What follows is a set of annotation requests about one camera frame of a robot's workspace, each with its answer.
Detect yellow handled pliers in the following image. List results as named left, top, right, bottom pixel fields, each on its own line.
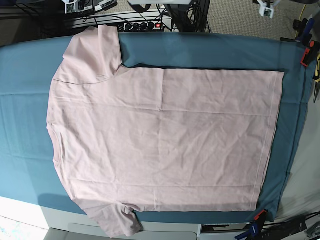
left=313, top=54, right=320, bottom=103

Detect pink T-shirt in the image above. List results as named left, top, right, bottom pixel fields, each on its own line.
left=46, top=25, right=284, bottom=238

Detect black power strip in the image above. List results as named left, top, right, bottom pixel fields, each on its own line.
left=117, top=21, right=165, bottom=33

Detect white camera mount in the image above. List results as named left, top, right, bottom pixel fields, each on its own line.
left=257, top=0, right=274, bottom=19
left=62, top=0, right=86, bottom=14

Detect orange blue clamp bottom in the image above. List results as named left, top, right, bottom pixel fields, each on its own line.
left=234, top=209, right=268, bottom=240

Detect teal table cloth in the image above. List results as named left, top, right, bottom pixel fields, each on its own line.
left=0, top=32, right=320, bottom=220

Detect orange black clamp right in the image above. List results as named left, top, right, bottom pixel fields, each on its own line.
left=300, top=40, right=320, bottom=67

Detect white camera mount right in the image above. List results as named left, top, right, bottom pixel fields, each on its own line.
left=257, top=0, right=274, bottom=19

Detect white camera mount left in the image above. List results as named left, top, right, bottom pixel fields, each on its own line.
left=62, top=0, right=86, bottom=14

